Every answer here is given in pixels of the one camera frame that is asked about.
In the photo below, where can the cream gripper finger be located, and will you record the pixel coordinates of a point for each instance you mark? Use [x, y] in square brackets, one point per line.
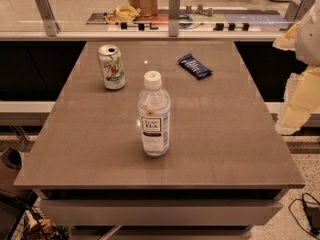
[301, 99]
[287, 41]

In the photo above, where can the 7up soda can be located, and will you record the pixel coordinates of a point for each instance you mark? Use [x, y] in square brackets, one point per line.
[111, 66]

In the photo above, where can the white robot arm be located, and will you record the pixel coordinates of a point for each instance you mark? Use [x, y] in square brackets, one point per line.
[308, 38]

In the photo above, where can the dark blue snack wrapper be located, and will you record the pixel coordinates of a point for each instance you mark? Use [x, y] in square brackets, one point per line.
[194, 67]

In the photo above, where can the grey table with drawer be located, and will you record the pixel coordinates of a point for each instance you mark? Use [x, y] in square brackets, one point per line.
[186, 150]

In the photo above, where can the clear tea bottle white cap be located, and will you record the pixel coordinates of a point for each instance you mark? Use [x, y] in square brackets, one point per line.
[154, 115]

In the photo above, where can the right metal glass bracket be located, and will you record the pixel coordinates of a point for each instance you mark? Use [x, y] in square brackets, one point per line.
[296, 10]

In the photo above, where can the metal glass bracket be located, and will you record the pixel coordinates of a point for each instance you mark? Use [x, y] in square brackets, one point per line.
[296, 10]
[173, 25]
[51, 26]

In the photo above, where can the black power adapter with cable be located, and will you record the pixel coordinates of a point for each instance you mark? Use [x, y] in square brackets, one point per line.
[311, 208]

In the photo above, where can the middle metal glass bracket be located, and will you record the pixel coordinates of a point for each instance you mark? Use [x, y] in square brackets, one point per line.
[173, 25]

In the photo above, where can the left metal glass bracket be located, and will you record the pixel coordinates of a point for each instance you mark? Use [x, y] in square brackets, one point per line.
[51, 26]

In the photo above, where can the wire basket with items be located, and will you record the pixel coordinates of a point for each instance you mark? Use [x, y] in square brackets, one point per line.
[35, 225]

